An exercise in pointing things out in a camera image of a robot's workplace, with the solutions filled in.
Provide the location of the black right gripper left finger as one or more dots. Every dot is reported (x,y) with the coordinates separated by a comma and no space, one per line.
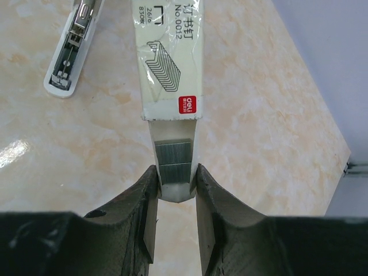
(118,238)

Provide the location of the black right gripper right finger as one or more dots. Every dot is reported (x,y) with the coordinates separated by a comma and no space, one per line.
(235,239)

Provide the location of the grey staple strip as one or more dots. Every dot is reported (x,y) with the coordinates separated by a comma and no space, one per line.
(174,173)
(173,151)

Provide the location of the white staple box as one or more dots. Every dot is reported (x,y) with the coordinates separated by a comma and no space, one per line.
(72,49)

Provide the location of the small white red packet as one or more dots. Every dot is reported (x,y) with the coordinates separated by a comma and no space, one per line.
(170,56)

